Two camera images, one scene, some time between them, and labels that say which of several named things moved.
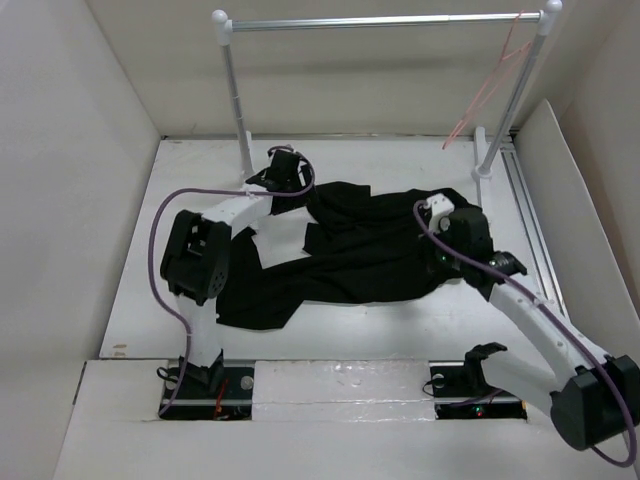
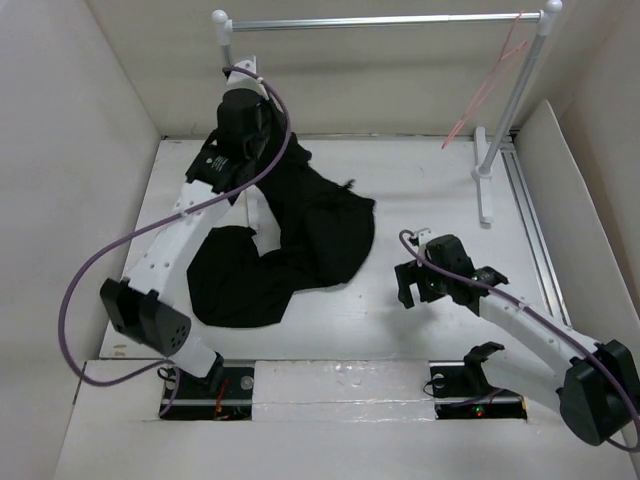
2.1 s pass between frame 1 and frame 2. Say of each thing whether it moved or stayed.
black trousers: moved
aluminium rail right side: stayed
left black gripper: moved
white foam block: stayed
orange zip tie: stayed
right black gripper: moved
